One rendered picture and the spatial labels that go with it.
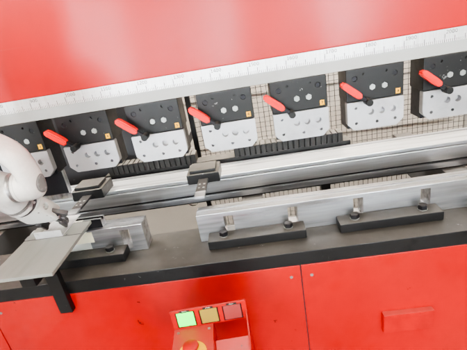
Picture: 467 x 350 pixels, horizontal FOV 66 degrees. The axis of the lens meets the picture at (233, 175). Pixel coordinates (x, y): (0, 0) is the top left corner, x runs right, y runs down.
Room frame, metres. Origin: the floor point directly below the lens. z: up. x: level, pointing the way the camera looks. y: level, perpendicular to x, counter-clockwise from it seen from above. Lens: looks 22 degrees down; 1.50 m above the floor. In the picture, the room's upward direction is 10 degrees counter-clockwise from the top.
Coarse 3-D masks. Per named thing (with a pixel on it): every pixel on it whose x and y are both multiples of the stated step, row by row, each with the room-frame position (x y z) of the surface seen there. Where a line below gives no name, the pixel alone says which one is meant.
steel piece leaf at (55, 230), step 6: (54, 222) 1.07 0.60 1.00; (72, 222) 1.05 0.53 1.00; (54, 228) 1.03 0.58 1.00; (60, 228) 1.02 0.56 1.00; (66, 228) 1.01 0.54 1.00; (36, 234) 0.98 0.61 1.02; (42, 234) 0.98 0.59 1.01; (48, 234) 0.97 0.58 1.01; (54, 234) 0.97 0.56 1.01; (60, 234) 0.97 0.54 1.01
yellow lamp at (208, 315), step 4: (212, 308) 0.74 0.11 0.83; (216, 308) 0.75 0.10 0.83; (200, 312) 0.75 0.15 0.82; (204, 312) 0.75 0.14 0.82; (208, 312) 0.75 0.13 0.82; (212, 312) 0.75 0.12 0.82; (216, 312) 0.74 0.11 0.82; (204, 316) 0.75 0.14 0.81; (208, 316) 0.75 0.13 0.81; (212, 316) 0.74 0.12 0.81; (216, 316) 0.74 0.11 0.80; (204, 320) 0.75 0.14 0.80; (208, 320) 0.75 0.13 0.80; (212, 320) 0.75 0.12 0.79; (216, 320) 0.75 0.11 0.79
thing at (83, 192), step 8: (80, 184) 1.30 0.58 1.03; (88, 184) 1.28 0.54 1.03; (96, 184) 1.27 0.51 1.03; (104, 184) 1.29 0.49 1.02; (112, 184) 1.35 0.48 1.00; (72, 192) 1.26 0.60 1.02; (80, 192) 1.25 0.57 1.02; (88, 192) 1.25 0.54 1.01; (96, 192) 1.25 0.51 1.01; (104, 192) 1.26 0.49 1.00; (80, 200) 1.21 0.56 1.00; (88, 200) 1.21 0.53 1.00; (72, 208) 1.15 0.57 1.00; (80, 208) 1.14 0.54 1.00
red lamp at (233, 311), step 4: (236, 304) 0.74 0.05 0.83; (224, 308) 0.74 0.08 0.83; (228, 308) 0.74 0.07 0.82; (232, 308) 0.74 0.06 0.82; (236, 308) 0.74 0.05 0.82; (224, 312) 0.74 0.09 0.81; (228, 312) 0.74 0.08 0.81; (232, 312) 0.74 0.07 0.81; (236, 312) 0.74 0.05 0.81; (240, 312) 0.74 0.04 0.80; (228, 316) 0.74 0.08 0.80; (232, 316) 0.74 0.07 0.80; (236, 316) 0.74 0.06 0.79; (240, 316) 0.74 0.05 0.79
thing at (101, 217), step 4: (92, 216) 1.07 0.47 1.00; (96, 216) 1.07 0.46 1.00; (100, 216) 1.06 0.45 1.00; (76, 220) 1.07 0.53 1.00; (80, 220) 1.07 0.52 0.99; (84, 220) 1.05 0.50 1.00; (88, 220) 1.05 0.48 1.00; (92, 220) 1.05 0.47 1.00; (96, 220) 1.04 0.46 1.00; (100, 220) 1.04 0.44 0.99; (104, 220) 1.07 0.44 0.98; (92, 224) 1.05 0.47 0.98; (96, 224) 1.04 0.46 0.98; (100, 224) 1.04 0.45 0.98; (88, 228) 1.05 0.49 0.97
